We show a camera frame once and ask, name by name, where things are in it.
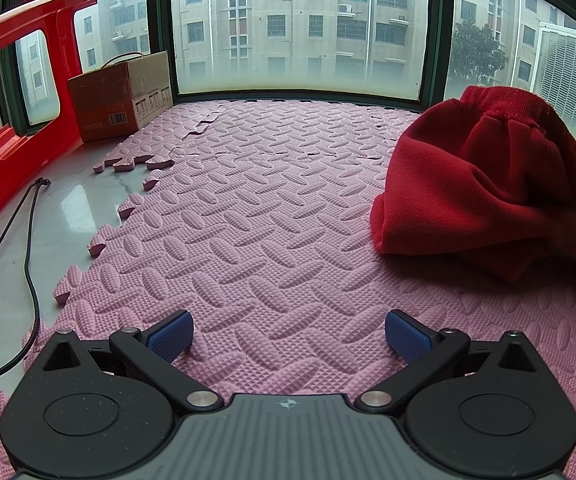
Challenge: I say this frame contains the black cable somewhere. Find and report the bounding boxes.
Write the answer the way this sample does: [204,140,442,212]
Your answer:
[0,177,51,386]

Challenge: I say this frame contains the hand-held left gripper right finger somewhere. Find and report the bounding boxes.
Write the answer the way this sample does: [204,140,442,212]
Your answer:
[354,310,544,417]

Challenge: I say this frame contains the white louvred air conditioner unit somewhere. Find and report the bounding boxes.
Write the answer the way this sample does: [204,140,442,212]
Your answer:
[530,20,576,128]

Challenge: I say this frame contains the dark green window frame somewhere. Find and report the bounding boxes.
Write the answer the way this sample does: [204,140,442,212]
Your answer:
[0,0,576,151]

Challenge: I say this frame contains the red pants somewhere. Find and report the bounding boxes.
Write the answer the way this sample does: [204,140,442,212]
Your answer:
[370,85,576,286]

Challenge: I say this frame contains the beige apartment building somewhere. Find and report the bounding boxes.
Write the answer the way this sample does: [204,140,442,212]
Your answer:
[12,0,576,93]

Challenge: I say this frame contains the green tree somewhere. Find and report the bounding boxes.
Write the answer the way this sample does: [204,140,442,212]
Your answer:
[450,20,510,86]

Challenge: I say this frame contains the pink foam mat edge strip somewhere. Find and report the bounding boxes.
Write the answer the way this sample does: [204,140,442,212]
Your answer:
[92,152,176,177]

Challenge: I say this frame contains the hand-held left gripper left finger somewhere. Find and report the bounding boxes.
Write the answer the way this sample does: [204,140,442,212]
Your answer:
[30,310,225,416]

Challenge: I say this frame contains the pink foam floor mat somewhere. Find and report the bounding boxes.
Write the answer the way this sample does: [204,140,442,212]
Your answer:
[0,100,576,480]

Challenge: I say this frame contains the brown cardboard box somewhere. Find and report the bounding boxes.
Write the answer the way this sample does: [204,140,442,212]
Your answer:
[68,50,173,143]

